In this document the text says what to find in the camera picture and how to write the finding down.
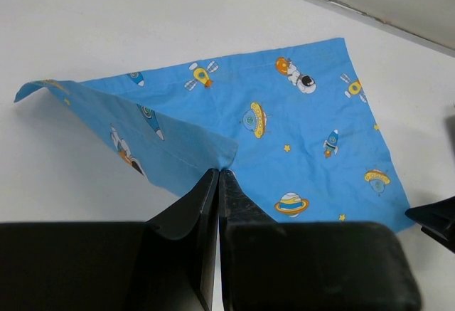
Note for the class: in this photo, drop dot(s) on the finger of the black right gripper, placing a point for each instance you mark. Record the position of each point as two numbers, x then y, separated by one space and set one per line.
436 220

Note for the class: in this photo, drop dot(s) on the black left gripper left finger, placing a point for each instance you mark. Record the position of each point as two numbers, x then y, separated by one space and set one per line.
165 263

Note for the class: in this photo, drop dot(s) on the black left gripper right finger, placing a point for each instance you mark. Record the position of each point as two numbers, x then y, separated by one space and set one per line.
266 265

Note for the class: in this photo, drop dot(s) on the blue space print cloth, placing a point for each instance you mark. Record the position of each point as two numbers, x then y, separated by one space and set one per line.
292 124

